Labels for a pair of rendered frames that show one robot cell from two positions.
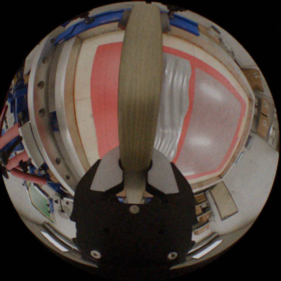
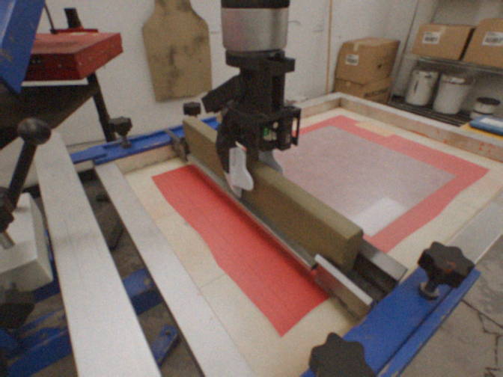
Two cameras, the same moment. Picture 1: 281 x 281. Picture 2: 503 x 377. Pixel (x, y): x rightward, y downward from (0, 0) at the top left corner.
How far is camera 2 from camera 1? 46 cm
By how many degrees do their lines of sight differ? 78
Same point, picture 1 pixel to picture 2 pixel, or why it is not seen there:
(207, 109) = (290, 164)
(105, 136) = (215, 233)
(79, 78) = (147, 203)
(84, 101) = (167, 216)
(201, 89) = not seen: hidden behind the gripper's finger
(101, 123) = (204, 224)
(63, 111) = (144, 212)
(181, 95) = not seen: hidden behind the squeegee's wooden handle
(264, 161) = not seen: outside the picture
